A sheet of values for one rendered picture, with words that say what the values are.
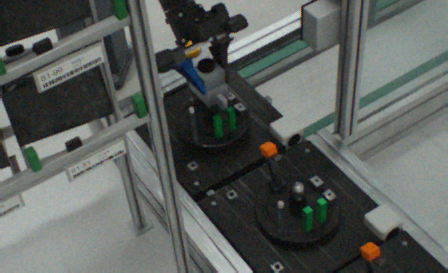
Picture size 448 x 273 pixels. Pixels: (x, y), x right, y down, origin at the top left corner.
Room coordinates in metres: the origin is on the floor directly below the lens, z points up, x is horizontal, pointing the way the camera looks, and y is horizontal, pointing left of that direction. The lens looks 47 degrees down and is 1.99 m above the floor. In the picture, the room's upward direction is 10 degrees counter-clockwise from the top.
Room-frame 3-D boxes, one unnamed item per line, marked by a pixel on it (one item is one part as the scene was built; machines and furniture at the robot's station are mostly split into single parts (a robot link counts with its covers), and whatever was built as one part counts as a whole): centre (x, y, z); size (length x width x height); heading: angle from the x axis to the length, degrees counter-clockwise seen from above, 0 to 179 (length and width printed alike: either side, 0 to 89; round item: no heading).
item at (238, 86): (0.97, -0.10, 0.96); 0.24 x 0.24 x 0.02; 23
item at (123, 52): (1.32, 0.12, 0.96); 0.15 x 0.15 x 0.20; 68
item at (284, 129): (0.92, -0.22, 0.97); 0.05 x 0.05 x 0.04; 23
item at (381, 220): (0.73, -0.20, 1.01); 0.24 x 0.24 x 0.13; 23
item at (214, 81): (0.96, -0.10, 1.09); 0.08 x 0.04 x 0.07; 24
